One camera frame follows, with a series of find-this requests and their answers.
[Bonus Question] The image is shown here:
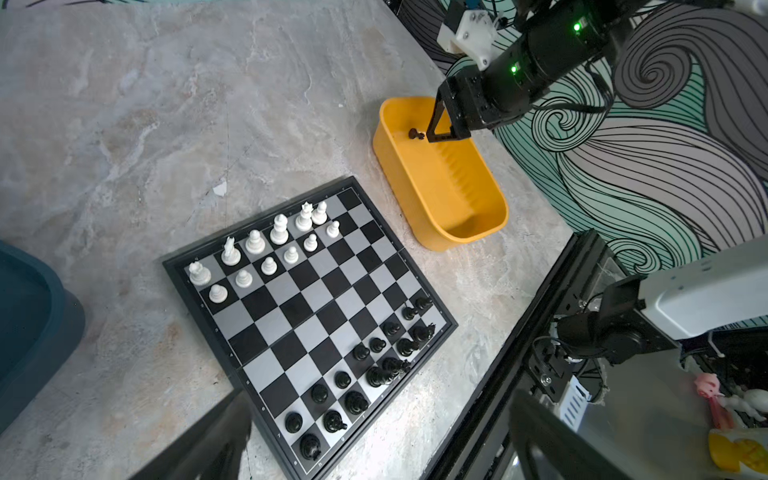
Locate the black white chessboard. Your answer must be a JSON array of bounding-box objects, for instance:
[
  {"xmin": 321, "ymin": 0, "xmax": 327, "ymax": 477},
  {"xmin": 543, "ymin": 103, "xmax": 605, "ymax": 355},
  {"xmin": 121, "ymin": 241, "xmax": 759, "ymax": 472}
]
[{"xmin": 163, "ymin": 177, "xmax": 457, "ymax": 479}]

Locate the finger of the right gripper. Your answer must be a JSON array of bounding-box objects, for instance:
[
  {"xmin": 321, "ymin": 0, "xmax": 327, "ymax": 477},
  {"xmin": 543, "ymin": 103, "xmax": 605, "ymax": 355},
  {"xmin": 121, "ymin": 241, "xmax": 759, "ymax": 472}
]
[{"xmin": 425, "ymin": 98, "xmax": 456, "ymax": 143}]

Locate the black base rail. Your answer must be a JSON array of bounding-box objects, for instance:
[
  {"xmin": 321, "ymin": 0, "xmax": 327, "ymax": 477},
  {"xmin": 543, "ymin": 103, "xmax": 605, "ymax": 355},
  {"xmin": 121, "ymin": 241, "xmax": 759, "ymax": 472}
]
[{"xmin": 422, "ymin": 230, "xmax": 627, "ymax": 479}]

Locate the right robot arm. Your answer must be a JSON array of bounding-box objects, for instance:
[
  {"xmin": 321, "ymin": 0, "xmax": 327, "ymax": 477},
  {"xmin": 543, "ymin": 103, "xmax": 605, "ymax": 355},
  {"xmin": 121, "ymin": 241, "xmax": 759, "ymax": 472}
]
[{"xmin": 427, "ymin": 1, "xmax": 767, "ymax": 363}]

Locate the white chess pieces group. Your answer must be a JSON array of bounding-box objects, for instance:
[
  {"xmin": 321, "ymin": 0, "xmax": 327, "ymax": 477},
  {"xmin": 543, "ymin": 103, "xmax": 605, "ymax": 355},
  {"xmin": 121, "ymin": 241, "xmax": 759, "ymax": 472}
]
[{"xmin": 183, "ymin": 195, "xmax": 357, "ymax": 309}]

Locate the yellow plastic tray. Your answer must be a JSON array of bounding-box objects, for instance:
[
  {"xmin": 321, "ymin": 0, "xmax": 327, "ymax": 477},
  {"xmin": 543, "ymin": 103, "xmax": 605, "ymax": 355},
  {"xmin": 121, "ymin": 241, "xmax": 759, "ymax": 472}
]
[{"xmin": 372, "ymin": 97, "xmax": 509, "ymax": 252}]

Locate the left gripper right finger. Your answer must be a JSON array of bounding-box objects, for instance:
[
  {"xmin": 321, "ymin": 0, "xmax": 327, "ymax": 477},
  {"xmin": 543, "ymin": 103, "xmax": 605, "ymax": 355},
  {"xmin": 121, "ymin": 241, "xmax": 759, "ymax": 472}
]
[{"xmin": 509, "ymin": 391, "xmax": 630, "ymax": 479}]

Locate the black chess pieces group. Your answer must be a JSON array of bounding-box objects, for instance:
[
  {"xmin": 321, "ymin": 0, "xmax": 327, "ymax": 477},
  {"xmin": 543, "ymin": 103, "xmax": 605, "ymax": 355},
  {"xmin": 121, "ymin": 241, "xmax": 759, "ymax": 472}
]
[{"xmin": 260, "ymin": 290, "xmax": 446, "ymax": 473}]

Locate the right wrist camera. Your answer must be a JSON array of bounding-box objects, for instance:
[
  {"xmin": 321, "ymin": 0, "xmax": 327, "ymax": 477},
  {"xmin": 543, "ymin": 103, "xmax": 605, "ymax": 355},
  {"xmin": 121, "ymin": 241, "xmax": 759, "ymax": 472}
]
[{"xmin": 437, "ymin": 1, "xmax": 498, "ymax": 71}]

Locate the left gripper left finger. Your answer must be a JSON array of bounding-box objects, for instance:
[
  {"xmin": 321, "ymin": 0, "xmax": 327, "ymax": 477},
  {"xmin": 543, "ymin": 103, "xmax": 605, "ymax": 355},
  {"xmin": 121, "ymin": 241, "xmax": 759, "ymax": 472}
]
[{"xmin": 133, "ymin": 389, "xmax": 252, "ymax": 479}]

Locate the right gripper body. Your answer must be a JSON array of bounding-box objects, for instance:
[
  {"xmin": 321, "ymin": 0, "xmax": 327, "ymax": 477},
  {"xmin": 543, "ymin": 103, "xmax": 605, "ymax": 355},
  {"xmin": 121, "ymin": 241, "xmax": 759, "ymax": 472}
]
[{"xmin": 437, "ymin": 53, "xmax": 540, "ymax": 135}]

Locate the teal plastic bin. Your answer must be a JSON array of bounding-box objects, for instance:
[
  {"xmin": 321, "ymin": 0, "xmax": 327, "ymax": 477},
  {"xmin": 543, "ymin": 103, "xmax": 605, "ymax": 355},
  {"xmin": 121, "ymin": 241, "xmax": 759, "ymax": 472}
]
[{"xmin": 1, "ymin": 242, "xmax": 86, "ymax": 431}]

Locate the black piece in tray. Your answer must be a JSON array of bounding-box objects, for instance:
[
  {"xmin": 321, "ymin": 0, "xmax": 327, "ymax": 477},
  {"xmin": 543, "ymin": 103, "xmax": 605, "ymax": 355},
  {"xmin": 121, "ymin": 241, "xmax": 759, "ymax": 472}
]
[{"xmin": 408, "ymin": 128, "xmax": 425, "ymax": 140}]

